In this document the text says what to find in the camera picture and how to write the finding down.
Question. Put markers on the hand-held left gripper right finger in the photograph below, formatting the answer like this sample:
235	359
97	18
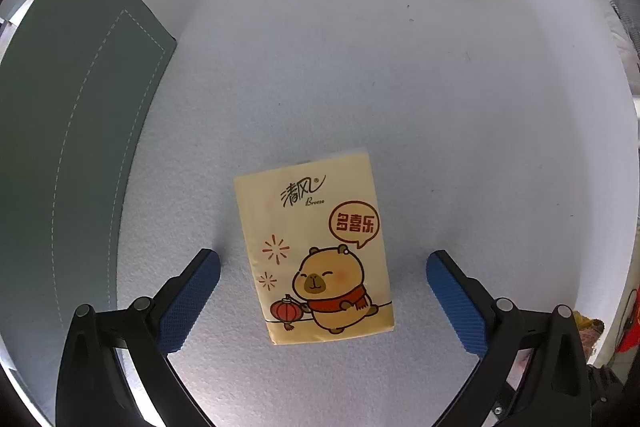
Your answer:
457	307

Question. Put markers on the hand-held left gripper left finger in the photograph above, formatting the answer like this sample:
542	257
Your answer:
192	302

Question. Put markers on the capybara print tissue packet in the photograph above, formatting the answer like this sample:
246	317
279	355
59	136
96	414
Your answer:
315	252

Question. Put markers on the red printed cloth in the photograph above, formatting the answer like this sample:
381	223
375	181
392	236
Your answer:
629	332

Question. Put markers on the green leather mat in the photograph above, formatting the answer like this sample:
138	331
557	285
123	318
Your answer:
70	132

